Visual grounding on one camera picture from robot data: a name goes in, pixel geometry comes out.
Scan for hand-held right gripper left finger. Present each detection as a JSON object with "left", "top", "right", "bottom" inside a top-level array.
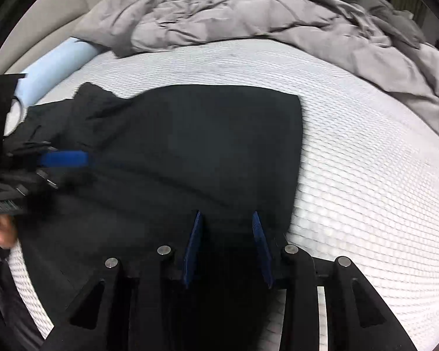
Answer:
[{"left": 40, "top": 210, "right": 205, "bottom": 351}]

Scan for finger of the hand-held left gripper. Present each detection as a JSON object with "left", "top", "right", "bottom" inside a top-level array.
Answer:
[
  {"left": 8, "top": 141, "right": 91, "bottom": 169},
  {"left": 0, "top": 168, "right": 60, "bottom": 191}
]

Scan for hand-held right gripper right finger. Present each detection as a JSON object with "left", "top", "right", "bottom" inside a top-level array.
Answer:
[{"left": 252, "top": 210, "right": 420, "bottom": 351}]

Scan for black pants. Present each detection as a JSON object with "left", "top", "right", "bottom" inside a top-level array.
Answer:
[{"left": 4, "top": 82, "right": 303, "bottom": 351}]

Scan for person's left hand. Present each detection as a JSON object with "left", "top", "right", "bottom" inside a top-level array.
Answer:
[{"left": 0, "top": 215, "right": 18, "bottom": 250}]

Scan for light blue foam roll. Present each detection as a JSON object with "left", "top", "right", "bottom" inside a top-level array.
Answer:
[{"left": 13, "top": 39, "right": 102, "bottom": 109}]

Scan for white honeycomb patterned mattress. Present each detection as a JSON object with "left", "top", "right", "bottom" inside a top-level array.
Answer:
[{"left": 2, "top": 38, "right": 439, "bottom": 351}]

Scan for grey duvet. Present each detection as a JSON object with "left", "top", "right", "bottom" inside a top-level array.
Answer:
[{"left": 71, "top": 0, "right": 439, "bottom": 150}]

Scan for beige upholstered bed frame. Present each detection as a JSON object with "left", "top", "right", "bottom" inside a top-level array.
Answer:
[{"left": 0, "top": 0, "right": 154, "bottom": 77}]

